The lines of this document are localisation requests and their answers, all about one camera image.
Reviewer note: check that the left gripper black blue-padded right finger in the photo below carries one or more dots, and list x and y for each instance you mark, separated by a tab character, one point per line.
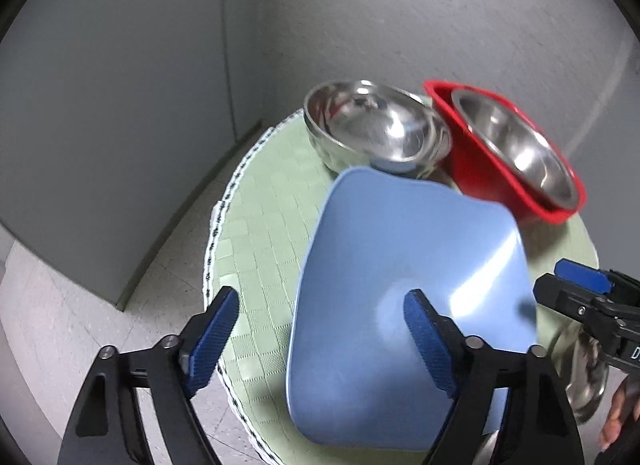
537	425

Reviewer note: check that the person's hand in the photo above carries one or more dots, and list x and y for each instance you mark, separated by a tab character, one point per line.
624	404

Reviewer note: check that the red plastic basin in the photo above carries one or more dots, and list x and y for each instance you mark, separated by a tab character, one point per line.
480	174

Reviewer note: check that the grey cabinet panel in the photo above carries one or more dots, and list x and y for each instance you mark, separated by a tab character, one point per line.
115	115

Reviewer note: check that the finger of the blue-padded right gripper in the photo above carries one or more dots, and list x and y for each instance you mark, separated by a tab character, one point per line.
599	281

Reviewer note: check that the large steel bowl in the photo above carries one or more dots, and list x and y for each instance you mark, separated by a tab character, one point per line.
527	153

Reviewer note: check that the blue square plastic bowl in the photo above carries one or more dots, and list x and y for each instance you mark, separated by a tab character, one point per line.
355	377

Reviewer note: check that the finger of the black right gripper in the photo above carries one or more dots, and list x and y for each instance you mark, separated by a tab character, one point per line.
573	301

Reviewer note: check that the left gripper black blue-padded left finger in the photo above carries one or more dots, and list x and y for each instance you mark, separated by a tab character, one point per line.
105	426

